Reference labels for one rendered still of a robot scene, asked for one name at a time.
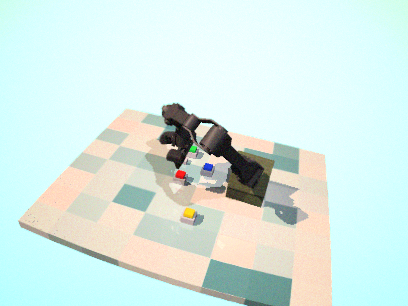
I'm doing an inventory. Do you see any yellow button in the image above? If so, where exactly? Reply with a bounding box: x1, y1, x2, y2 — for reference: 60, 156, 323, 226
180, 207, 197, 226

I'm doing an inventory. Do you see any red button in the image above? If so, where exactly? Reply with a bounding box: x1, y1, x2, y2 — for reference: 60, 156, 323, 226
173, 170, 188, 186

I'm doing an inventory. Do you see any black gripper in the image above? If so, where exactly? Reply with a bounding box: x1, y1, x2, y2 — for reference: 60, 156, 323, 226
166, 130, 193, 169

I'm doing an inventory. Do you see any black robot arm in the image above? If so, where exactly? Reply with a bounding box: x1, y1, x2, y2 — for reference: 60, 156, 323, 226
159, 103, 265, 188

